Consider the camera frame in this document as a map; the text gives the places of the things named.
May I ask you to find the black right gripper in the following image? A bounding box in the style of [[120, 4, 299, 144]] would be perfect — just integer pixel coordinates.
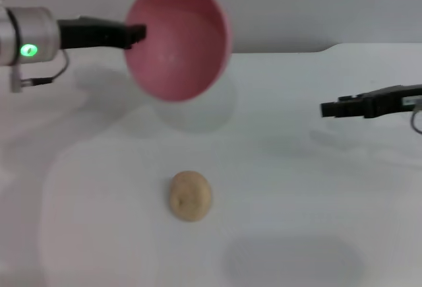
[[320, 84, 422, 119]]

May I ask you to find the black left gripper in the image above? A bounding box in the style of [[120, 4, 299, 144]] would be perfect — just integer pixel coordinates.
[[57, 17, 147, 51]]

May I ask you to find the pink plastic bowl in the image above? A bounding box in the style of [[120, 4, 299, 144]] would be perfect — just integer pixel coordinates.
[[123, 0, 233, 104]]

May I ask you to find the tan egg yolk pastry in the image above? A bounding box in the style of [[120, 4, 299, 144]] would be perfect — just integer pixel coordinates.
[[169, 170, 213, 223]]

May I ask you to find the grey right gripper cable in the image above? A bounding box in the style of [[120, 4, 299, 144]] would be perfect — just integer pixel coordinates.
[[409, 102, 422, 135]]

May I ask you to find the black cable with grey plug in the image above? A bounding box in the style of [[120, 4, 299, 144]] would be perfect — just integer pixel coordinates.
[[9, 49, 71, 94]]

